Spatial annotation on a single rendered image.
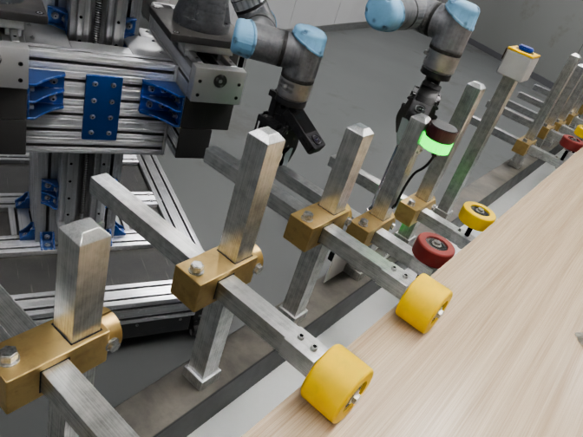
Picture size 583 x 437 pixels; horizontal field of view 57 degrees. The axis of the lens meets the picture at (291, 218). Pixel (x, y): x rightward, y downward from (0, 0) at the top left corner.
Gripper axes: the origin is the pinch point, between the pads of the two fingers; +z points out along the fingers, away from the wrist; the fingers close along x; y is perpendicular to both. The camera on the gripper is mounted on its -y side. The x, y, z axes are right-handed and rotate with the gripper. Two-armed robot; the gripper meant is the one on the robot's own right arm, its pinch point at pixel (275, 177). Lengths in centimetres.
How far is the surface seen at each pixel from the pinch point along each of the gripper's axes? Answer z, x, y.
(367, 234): -4.3, 5.1, -29.1
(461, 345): -8, 23, -57
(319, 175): 83, -161, 72
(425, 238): -8.7, 1.1, -39.3
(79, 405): -14, 76, -35
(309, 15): 65, -412, 281
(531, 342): -8, 11, -65
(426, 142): -25.5, -1.0, -30.3
